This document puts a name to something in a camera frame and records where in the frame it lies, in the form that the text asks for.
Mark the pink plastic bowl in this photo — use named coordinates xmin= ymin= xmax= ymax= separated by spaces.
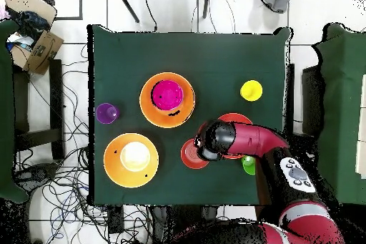
xmin=151 ymin=79 xmax=184 ymax=112

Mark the small red bowl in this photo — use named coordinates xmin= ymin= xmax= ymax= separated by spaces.
xmin=180 ymin=137 xmax=211 ymax=170

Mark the large orange bowl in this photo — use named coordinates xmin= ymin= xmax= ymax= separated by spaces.
xmin=103 ymin=132 xmax=160 ymax=189
xmin=139 ymin=72 xmax=196 ymax=129

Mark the wide red bowl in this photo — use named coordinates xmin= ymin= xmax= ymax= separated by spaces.
xmin=198 ymin=112 xmax=254 ymax=160

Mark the dark green tablecloth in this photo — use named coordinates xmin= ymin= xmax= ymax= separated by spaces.
xmin=87 ymin=24 xmax=292 ymax=207

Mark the yellow plastic cup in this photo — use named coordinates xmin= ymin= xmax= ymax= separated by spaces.
xmin=239 ymin=79 xmax=263 ymax=102

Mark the purple plastic cup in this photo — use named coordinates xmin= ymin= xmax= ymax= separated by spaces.
xmin=95 ymin=102 xmax=121 ymax=125

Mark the green plastic cup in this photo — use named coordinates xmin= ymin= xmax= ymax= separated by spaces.
xmin=241 ymin=155 xmax=257 ymax=176

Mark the person's foot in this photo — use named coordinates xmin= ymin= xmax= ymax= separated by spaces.
xmin=259 ymin=0 xmax=290 ymax=14

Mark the open cardboard box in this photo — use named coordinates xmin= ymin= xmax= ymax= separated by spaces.
xmin=9 ymin=29 xmax=65 ymax=76

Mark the green covered table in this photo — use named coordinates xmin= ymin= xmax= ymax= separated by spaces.
xmin=310 ymin=22 xmax=366 ymax=206
xmin=0 ymin=19 xmax=29 ymax=203

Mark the dark blue bag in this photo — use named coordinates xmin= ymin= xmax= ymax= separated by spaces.
xmin=15 ymin=10 xmax=51 ymax=40

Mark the black cable bundle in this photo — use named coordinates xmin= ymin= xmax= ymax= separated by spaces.
xmin=12 ymin=43 xmax=152 ymax=244

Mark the black bench frame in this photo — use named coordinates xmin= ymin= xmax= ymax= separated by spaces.
xmin=12 ymin=59 xmax=66 ymax=161

